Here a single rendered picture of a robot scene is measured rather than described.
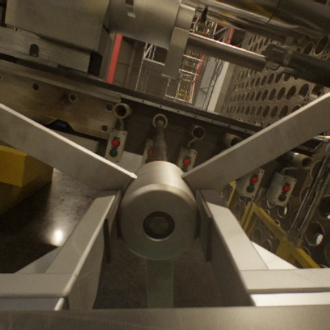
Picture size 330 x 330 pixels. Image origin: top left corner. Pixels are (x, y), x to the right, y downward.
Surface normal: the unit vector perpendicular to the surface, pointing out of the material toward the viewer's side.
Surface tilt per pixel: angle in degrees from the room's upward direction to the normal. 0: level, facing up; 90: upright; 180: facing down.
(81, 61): 90
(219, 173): 90
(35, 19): 90
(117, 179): 90
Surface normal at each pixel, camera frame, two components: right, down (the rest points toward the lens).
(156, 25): -0.10, 0.63
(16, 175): 0.02, 0.25
